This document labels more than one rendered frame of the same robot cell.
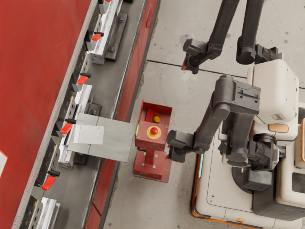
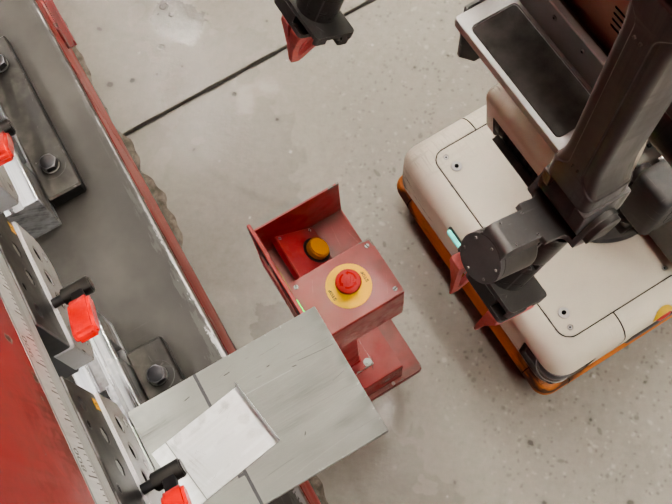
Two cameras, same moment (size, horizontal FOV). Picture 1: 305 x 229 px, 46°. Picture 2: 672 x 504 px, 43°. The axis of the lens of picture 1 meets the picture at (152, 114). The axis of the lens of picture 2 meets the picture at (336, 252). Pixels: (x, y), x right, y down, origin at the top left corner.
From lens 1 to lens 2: 0.59 m
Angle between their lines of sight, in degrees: 11
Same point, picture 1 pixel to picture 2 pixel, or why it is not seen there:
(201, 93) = (314, 110)
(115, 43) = (43, 141)
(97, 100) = (135, 332)
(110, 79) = (116, 246)
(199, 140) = (599, 194)
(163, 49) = (138, 80)
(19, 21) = not seen: outside the picture
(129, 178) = not seen: hidden behind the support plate
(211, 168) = not seen: hidden behind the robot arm
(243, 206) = (645, 278)
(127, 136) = (323, 358)
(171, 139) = (496, 262)
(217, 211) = (603, 337)
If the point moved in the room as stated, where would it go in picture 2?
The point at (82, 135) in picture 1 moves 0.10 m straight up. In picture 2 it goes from (198, 466) to (179, 456)
